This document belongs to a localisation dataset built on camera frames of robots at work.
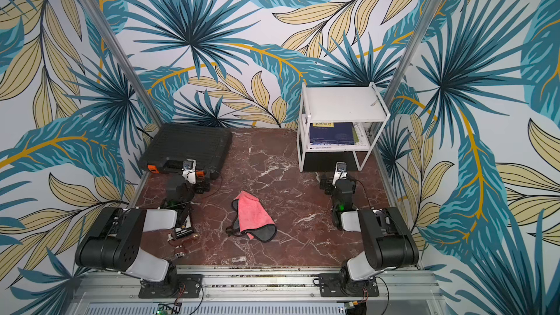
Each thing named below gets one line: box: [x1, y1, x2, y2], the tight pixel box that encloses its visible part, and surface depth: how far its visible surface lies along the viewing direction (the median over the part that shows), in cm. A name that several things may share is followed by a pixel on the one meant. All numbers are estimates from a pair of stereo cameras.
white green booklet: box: [352, 121, 371, 147], surface depth 94 cm
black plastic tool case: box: [138, 123, 234, 180], surface depth 105 cm
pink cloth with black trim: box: [225, 189, 278, 243], surface depth 87 cm
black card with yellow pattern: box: [175, 210, 194, 239], surface depth 85 cm
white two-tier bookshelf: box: [296, 81, 391, 173], surface depth 86 cm
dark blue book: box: [309, 121, 356, 146], surface depth 94 cm
